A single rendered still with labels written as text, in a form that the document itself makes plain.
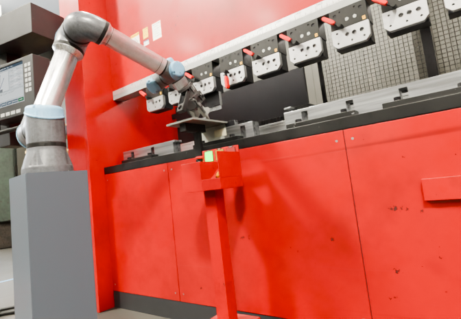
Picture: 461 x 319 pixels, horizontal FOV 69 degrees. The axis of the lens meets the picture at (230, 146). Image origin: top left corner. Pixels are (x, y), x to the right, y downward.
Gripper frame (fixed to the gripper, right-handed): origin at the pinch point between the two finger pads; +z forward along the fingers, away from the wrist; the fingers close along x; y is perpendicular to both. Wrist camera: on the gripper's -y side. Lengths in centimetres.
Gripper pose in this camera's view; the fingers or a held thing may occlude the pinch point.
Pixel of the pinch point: (203, 121)
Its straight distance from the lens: 174.5
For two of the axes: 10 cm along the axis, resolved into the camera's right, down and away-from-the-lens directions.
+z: 5.2, 7.6, 3.9
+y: 4.4, -6.3, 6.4
